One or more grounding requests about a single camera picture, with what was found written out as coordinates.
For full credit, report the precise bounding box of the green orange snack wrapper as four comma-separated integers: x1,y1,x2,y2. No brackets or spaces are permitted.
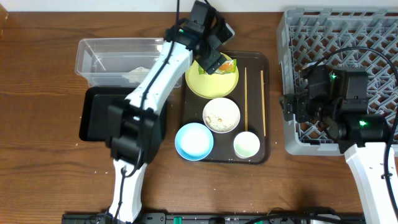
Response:
205,59,237,75

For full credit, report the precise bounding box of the yellow plate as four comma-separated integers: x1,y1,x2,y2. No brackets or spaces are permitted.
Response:
185,53,239,99

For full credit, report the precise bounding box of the wooden chopstick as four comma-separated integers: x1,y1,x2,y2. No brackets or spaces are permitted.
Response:
260,70,266,137
244,67,248,132

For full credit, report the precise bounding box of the white napkin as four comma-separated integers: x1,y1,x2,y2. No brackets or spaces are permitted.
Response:
122,67,150,83

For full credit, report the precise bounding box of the light blue bowl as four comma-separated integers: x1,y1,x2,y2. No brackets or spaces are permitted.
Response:
175,123,214,161

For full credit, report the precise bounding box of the white cup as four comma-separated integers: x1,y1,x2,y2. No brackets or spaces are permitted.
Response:
233,131,261,159

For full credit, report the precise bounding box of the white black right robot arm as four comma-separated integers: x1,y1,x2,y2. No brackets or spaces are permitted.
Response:
280,64,397,223

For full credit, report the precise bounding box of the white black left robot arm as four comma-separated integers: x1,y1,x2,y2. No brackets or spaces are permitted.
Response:
105,1,234,223

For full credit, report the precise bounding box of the grey dishwasher rack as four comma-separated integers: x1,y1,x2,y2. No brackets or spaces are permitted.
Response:
276,7,398,157

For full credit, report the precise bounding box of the clear plastic waste bin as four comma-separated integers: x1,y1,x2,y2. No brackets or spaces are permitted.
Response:
75,38,163,88

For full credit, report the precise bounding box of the black food waste tray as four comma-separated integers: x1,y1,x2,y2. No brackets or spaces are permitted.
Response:
78,86,169,143

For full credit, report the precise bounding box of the dark brown serving tray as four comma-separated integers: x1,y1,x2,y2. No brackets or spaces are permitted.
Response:
178,50,271,166

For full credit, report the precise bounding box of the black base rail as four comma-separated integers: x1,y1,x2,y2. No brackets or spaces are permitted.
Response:
61,207,366,224

